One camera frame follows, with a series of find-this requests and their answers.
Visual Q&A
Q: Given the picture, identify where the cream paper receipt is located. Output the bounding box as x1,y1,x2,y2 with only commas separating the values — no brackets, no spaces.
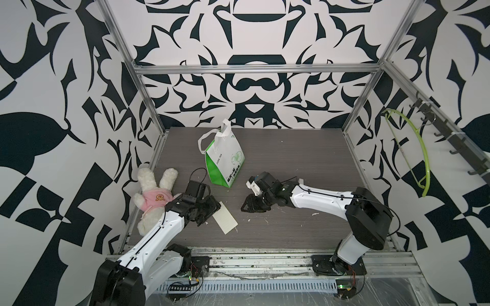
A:
213,202,238,235

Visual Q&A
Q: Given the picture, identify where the white green paper bag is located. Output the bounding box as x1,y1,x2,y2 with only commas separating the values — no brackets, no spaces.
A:
197,119,245,188

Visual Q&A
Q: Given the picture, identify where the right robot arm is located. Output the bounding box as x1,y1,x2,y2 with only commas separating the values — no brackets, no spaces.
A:
241,172,394,275

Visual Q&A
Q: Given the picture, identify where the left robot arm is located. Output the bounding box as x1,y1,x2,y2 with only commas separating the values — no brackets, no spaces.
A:
88,195,222,305

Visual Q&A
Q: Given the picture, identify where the white plush bunny pink shirt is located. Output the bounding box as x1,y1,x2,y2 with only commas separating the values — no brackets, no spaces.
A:
133,168,179,237

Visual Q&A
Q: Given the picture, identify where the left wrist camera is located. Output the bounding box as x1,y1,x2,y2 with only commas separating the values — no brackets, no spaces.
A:
185,181,211,201

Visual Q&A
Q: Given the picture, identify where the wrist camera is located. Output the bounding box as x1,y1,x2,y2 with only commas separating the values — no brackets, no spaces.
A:
246,177,262,196
185,181,211,201

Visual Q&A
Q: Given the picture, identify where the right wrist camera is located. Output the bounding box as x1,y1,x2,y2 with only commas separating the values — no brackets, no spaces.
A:
246,177,262,196

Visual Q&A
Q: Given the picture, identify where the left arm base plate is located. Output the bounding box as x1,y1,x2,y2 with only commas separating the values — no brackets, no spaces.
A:
172,256,211,278

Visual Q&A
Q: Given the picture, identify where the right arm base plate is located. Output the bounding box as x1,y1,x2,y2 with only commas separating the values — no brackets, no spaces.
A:
311,255,367,277

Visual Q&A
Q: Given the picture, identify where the aluminium frame crossbar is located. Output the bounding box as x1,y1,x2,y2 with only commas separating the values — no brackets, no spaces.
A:
133,63,380,75

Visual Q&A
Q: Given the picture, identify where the black hook rail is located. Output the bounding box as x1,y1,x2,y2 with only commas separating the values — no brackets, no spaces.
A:
410,91,489,185

